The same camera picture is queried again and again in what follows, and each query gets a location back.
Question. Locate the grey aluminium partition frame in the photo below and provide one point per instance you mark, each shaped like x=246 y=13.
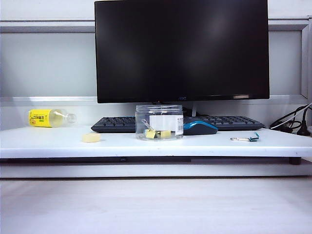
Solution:
x=36 y=26

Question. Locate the black computer monitor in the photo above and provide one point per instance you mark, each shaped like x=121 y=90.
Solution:
x=182 y=48

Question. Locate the yellow labelled plastic bottle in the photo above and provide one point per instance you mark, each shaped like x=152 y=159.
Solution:
x=39 y=118

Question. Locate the white raised desk board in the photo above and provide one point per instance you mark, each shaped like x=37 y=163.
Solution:
x=170 y=148

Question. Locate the black computer keyboard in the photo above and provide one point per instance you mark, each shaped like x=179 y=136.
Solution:
x=114 y=124

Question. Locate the round transparent plastic jar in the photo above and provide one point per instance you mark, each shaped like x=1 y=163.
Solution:
x=158 y=112

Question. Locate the black board foot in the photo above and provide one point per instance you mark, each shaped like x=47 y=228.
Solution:
x=295 y=161

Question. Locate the black power plug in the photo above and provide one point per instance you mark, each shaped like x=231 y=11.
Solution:
x=303 y=131

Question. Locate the pale yellow tape roll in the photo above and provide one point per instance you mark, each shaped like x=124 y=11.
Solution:
x=91 y=138

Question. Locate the blue and black mouse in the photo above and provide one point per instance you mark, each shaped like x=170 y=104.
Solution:
x=200 y=129

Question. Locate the teal binder clip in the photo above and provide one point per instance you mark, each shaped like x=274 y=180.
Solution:
x=254 y=139

